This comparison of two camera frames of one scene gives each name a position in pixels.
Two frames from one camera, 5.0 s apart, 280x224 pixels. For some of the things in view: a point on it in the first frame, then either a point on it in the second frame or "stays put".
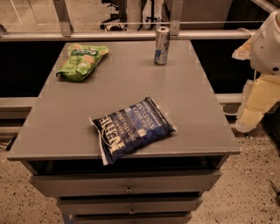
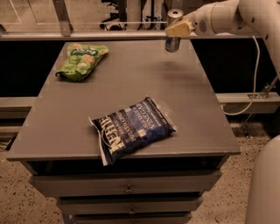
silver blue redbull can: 162,43 -> 174,17
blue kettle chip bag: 129,129 stays put
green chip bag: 82,60 stays put
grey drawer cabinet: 163,180 stays put
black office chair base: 122,6 stays put
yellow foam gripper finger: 258,95 -> 198,21
